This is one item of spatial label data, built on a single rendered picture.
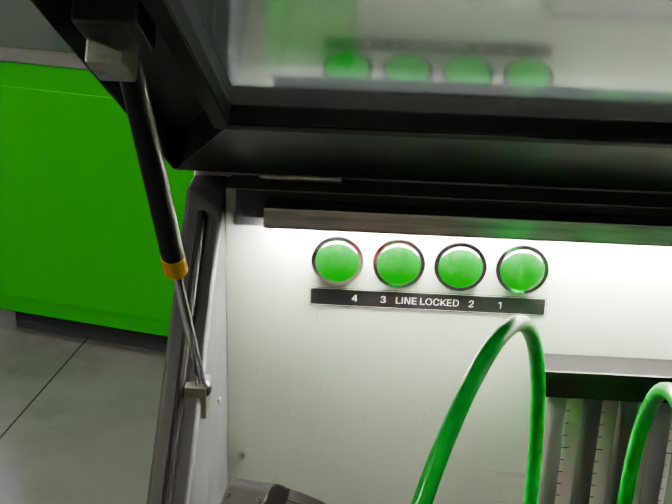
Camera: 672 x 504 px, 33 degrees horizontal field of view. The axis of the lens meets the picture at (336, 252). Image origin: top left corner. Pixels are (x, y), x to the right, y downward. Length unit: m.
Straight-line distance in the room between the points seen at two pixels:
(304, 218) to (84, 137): 2.68
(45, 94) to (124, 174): 0.35
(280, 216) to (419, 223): 0.13
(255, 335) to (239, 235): 0.11
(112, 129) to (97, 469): 1.07
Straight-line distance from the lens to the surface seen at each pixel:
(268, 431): 1.20
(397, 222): 1.06
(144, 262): 3.76
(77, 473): 3.32
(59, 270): 3.93
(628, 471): 1.08
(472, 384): 0.83
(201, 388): 1.01
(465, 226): 1.06
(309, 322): 1.14
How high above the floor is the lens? 1.81
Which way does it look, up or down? 22 degrees down
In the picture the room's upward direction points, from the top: 2 degrees clockwise
